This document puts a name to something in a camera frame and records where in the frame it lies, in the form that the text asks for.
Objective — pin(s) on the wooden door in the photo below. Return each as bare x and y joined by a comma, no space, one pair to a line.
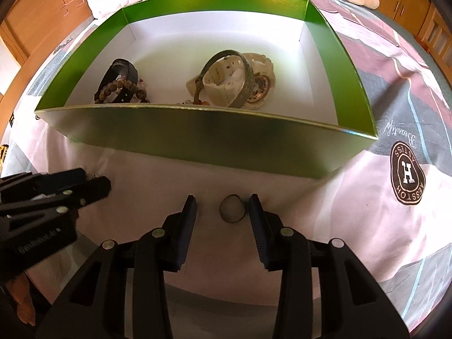
39,17

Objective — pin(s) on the black fitness band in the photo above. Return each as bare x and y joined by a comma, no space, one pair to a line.
125,74

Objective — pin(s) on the wooden cabinet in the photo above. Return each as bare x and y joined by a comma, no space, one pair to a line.
416,10

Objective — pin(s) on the person's left hand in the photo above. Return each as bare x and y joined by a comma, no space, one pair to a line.
21,291

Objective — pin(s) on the patterned pink grey bed sheet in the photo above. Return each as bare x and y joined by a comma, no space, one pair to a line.
388,95

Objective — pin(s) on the green cardboard box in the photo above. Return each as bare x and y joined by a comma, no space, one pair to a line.
197,141

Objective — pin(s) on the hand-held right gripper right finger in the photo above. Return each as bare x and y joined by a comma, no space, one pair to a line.
257,226

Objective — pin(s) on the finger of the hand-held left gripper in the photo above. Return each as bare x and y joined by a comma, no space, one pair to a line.
95,189
56,180

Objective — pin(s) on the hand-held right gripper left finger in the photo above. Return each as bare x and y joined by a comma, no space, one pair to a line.
189,226

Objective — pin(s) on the silver bangle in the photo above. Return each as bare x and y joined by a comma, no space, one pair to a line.
249,81

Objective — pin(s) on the cream white wristwatch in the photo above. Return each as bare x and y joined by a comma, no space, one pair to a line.
219,84

